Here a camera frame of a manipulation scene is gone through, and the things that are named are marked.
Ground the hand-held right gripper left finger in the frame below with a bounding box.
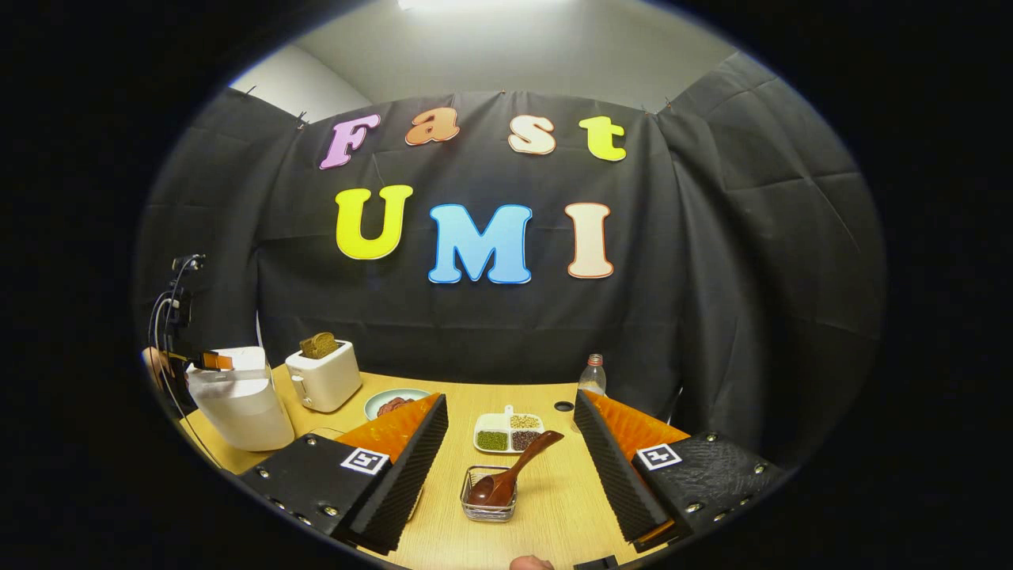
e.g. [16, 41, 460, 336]
[240, 393, 450, 555]

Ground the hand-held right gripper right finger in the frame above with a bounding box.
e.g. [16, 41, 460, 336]
[574, 389, 790, 553]

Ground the white rice cooker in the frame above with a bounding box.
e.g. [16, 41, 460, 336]
[186, 346, 295, 452]

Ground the brown wooden spoon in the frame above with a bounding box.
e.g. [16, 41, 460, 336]
[467, 430, 565, 507]

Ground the pale green plate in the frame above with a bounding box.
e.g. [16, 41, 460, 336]
[364, 388, 432, 421]

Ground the clear plastic water bottle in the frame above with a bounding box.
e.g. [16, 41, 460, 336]
[576, 354, 607, 397]

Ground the white divided bean dish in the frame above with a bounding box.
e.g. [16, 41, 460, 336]
[473, 405, 545, 455]

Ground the white toaster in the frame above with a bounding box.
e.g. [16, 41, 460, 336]
[285, 339, 363, 413]

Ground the black backdrop cloth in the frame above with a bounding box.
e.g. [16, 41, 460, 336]
[135, 51, 887, 468]

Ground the large ceiling light panel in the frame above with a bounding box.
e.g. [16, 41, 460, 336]
[396, 0, 571, 12]

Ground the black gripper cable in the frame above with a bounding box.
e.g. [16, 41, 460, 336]
[149, 261, 226, 468]

